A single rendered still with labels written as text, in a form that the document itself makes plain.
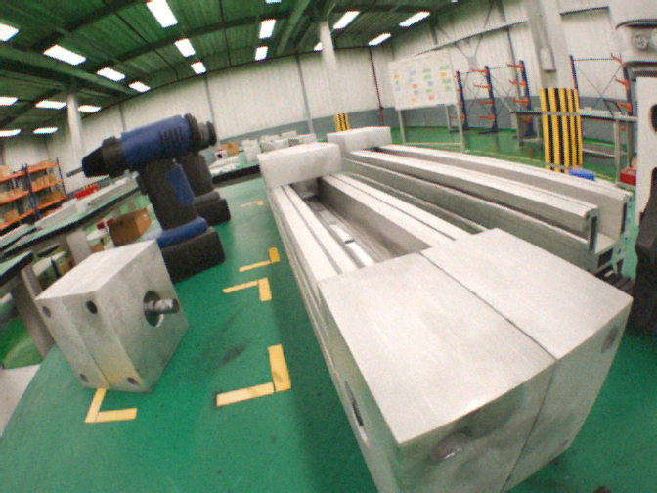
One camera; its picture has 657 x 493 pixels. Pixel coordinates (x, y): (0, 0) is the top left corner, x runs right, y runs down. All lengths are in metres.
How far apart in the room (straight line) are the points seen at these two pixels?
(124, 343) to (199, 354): 0.07
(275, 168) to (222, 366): 0.28
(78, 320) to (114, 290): 0.04
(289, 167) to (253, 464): 0.37
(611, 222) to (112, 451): 0.43
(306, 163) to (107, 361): 0.34
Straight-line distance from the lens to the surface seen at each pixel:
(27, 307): 1.83
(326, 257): 0.19
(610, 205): 0.32
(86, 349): 0.29
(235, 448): 0.21
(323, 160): 0.46
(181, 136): 0.45
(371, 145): 0.75
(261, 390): 0.24
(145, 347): 0.28
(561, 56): 3.63
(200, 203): 0.70
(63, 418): 0.33
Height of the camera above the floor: 0.94
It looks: 21 degrees down
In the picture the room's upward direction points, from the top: 11 degrees counter-clockwise
